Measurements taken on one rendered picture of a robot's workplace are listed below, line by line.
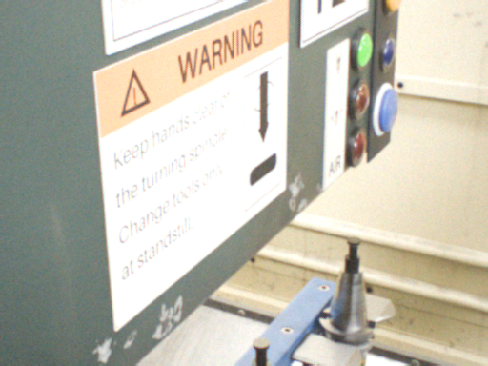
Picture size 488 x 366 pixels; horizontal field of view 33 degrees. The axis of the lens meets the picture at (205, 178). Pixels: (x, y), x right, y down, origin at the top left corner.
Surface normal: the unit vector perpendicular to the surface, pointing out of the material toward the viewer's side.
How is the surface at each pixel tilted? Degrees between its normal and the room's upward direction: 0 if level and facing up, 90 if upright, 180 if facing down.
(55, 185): 90
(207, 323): 24
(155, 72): 90
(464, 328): 90
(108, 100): 90
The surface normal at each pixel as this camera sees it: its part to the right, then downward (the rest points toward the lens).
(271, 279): -0.51, 0.35
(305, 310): -0.03, -0.92
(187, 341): -0.23, -0.69
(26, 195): 0.86, 0.18
